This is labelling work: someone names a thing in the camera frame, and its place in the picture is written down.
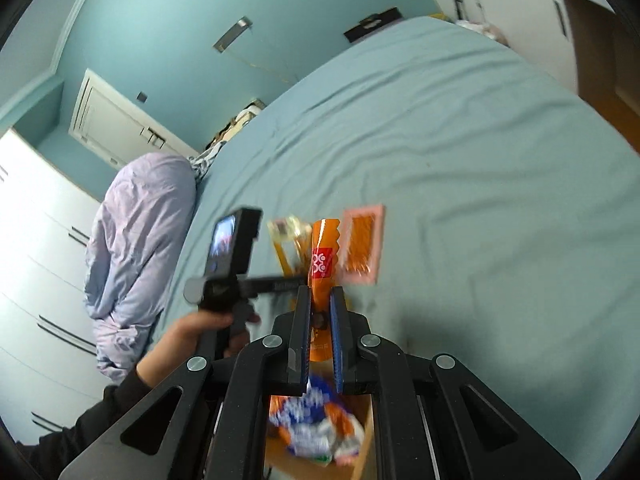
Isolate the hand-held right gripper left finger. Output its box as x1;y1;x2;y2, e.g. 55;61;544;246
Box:
59;285;313;480

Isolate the lilac pillow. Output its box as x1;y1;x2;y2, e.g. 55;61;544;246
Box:
84;154;198;385

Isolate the white cabinet with drawers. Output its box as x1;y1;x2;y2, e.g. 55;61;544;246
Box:
410;0;617;96

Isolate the brown cardboard box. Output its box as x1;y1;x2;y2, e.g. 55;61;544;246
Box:
264;392;379;480

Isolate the striped cloth pile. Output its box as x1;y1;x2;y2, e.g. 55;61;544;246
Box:
187;99;266;181

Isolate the pink snack packet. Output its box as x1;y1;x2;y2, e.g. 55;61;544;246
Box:
340;204;387;287

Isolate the person's left hand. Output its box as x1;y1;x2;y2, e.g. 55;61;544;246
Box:
167;312;262;361

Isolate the yellow snack packet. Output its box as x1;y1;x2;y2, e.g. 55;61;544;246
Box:
267;216;313;278

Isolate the white bag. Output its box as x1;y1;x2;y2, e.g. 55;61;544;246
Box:
455;19;507;45

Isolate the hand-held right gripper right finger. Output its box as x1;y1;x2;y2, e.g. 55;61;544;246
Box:
329;286;583;480

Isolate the person's left forearm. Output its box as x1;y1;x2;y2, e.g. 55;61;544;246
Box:
15;335;193;480

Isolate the blue orange snack packet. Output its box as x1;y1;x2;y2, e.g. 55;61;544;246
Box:
269;377;363;467

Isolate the black flat device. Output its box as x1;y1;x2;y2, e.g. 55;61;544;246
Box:
343;7;402;43

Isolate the light blue bed sheet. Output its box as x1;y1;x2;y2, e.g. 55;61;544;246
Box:
150;15;640;480

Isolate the white wardrobe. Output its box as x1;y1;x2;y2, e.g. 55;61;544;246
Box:
0;127;118;446

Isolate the white door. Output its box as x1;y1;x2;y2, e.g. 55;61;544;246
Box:
68;68;201;168

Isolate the metal wall bracket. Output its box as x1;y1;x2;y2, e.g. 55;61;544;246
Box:
213;16;252;52

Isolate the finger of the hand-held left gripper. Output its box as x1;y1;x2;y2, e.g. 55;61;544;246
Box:
266;274;307;295

